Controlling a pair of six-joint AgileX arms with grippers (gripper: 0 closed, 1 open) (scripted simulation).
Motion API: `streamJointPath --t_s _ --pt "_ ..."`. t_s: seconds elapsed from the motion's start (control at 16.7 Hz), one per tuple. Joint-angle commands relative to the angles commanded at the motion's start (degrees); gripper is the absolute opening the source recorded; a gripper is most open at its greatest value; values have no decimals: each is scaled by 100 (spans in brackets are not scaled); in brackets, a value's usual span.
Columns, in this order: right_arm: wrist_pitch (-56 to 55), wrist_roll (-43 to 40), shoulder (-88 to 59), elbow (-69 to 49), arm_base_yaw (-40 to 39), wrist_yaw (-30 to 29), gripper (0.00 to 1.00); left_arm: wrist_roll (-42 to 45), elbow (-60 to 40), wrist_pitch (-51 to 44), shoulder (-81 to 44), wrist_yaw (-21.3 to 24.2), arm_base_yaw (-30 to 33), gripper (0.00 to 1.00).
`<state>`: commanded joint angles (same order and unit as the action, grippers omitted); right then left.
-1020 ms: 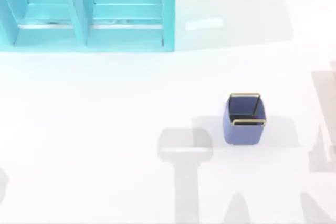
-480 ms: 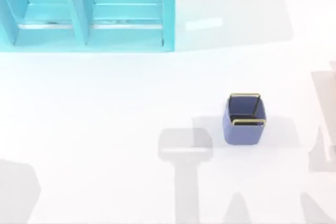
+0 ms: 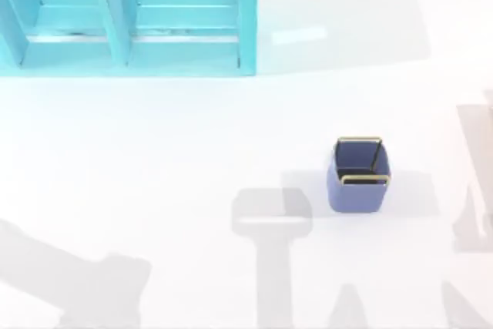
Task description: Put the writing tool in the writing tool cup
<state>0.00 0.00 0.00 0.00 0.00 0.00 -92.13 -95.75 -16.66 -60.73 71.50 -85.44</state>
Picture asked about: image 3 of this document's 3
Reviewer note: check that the light blue rack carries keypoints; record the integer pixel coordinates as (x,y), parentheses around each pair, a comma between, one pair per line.
(185,17)

